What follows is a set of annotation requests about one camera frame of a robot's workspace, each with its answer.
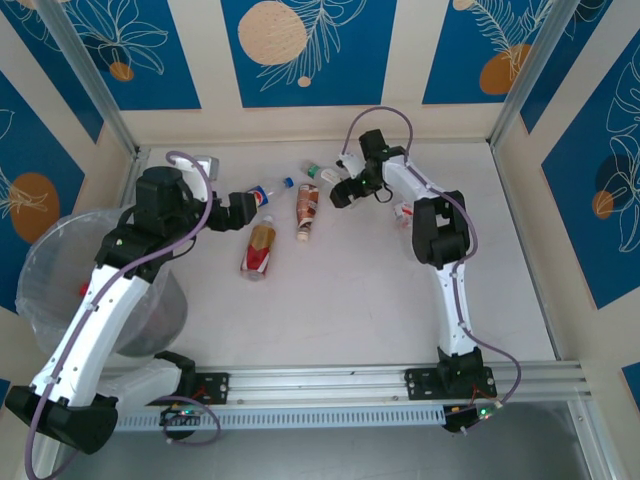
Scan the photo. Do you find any green cap white label bottle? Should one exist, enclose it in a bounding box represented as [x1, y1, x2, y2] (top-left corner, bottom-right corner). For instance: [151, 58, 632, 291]
[302, 160, 344, 189]

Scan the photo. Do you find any aluminium frame post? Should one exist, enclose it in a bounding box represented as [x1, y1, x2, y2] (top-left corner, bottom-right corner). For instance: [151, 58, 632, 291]
[567, 399, 619, 480]
[488, 0, 581, 156]
[34, 0, 151, 171]

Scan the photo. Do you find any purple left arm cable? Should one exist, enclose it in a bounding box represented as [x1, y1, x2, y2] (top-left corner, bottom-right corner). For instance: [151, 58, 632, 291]
[24, 149, 216, 479]

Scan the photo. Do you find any grey slotted cable duct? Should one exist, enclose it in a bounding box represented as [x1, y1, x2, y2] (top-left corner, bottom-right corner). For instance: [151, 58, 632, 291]
[114, 404, 446, 430]

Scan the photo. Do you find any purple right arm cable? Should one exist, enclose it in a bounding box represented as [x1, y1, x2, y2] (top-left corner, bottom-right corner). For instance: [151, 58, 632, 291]
[342, 106, 524, 416]

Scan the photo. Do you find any orange drink red label bottle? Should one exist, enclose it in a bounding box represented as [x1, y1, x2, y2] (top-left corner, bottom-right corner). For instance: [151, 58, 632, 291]
[239, 214, 279, 282]

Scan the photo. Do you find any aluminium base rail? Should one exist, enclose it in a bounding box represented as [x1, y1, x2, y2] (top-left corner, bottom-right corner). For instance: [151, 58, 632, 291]
[99, 360, 586, 402]

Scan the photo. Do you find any brown label plastic bottle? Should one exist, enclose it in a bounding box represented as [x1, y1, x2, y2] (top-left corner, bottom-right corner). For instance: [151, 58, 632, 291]
[294, 182, 321, 244]

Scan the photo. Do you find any blue label cola bottle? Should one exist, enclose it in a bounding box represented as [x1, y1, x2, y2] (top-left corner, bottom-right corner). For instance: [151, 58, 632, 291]
[247, 177, 296, 209]

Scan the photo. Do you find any small clear white cap bottle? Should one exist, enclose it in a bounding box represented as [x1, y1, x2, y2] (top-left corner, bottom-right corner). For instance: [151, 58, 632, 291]
[392, 201, 416, 230]

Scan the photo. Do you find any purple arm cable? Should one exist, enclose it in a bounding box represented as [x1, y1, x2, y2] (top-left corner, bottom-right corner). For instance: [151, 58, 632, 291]
[24, 149, 216, 479]
[342, 106, 524, 416]

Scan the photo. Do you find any purple cable loop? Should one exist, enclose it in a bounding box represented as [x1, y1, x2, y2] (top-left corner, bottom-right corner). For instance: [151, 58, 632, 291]
[163, 394, 226, 447]

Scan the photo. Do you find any bin with clear plastic liner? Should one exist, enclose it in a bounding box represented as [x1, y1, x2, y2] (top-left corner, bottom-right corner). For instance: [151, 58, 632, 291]
[14, 209, 189, 359]

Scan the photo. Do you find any small circuit board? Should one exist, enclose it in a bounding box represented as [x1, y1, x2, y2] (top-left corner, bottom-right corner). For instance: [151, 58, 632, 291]
[159, 403, 211, 426]
[442, 403, 504, 435]

